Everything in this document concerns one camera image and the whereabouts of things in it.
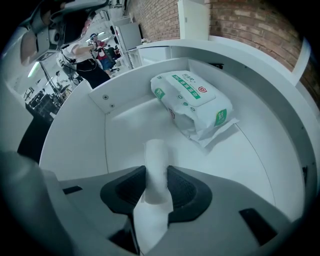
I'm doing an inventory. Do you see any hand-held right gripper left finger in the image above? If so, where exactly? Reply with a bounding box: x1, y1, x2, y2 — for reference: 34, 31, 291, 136
99, 164, 148, 215

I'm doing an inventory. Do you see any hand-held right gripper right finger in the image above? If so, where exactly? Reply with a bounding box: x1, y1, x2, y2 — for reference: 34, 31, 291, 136
166, 164, 214, 224

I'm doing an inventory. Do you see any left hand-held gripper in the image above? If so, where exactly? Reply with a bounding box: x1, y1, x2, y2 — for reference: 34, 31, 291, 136
18, 0, 109, 66

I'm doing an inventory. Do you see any white desk drawer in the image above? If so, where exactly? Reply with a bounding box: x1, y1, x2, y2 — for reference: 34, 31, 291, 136
38, 42, 319, 226

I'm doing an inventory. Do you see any white desk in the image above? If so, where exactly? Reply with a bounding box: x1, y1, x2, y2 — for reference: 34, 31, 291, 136
136, 34, 320, 181

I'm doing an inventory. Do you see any person's left hand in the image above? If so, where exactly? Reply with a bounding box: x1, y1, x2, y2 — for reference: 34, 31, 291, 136
19, 31, 39, 66

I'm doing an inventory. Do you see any black office chair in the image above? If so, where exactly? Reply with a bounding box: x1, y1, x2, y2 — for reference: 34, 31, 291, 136
107, 46, 121, 74

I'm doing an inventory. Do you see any white partition panel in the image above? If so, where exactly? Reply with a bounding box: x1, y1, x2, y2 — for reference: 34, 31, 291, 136
111, 19, 144, 70

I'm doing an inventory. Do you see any white green wet wipes pack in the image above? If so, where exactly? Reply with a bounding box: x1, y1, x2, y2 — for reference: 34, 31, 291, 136
149, 69, 241, 156

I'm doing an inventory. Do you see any white pillar cabinet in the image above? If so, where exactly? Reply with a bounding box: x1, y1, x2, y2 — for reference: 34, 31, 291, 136
176, 0, 211, 41

